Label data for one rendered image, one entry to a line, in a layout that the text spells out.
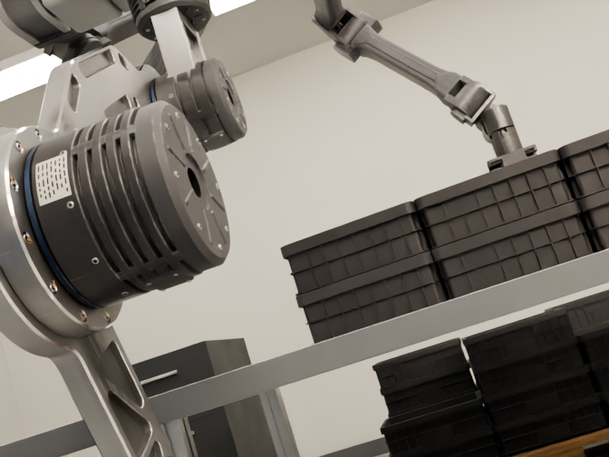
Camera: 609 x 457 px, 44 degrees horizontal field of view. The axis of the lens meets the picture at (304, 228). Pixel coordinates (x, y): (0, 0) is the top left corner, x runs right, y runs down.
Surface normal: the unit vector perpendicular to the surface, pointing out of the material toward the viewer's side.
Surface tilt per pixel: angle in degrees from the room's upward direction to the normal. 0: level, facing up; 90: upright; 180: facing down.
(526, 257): 90
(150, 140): 71
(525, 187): 90
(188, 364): 90
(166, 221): 121
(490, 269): 90
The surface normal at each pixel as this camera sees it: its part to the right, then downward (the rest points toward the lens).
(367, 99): -0.18, -0.12
